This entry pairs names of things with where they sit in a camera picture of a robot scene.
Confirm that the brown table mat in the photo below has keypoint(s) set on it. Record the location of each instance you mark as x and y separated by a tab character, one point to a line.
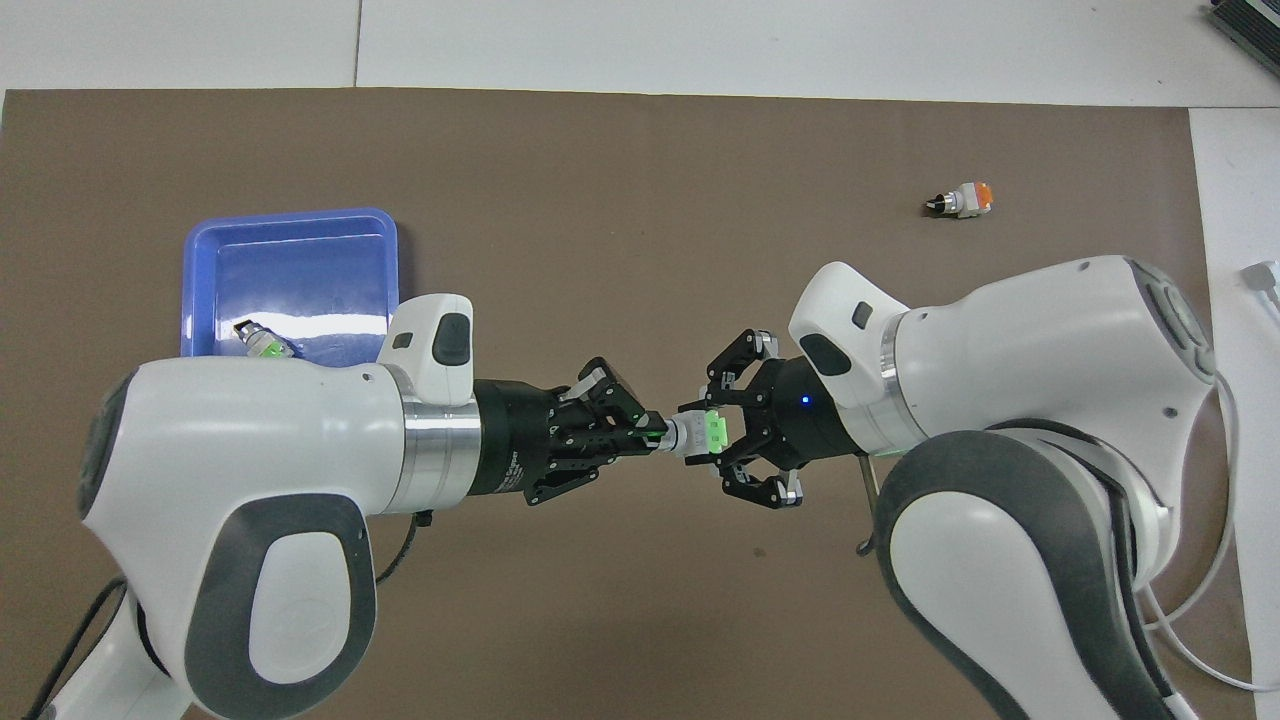
640	200

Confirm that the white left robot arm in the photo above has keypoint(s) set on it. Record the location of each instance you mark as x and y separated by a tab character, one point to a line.
250	470

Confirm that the green selector switch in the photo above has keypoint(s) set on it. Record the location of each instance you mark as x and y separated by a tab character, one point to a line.
262	342
695	435

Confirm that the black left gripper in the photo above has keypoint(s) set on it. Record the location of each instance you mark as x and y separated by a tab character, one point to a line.
515	440

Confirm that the orange selector switch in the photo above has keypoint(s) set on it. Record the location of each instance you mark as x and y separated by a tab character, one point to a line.
965	200

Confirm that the grey ribbed device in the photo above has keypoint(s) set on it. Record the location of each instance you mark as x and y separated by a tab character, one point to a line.
1250	25

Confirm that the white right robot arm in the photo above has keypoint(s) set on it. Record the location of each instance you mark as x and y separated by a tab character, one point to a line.
1040	400

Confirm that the blue plastic tray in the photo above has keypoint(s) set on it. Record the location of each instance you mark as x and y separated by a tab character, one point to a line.
290	270

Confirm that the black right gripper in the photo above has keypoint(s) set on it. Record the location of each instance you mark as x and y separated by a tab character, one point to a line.
800	420

